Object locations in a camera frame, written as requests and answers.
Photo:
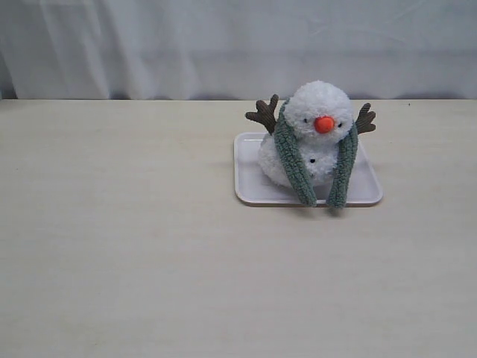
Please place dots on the grey-green knitted scarf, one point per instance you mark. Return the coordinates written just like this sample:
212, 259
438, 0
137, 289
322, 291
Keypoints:
292, 164

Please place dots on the white plush snowman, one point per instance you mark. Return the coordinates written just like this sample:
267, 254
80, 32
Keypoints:
309, 98

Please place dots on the white rectangular tray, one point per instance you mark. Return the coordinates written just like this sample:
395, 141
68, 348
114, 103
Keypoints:
253, 187

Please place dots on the white background curtain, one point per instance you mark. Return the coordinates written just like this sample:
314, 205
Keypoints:
236, 49

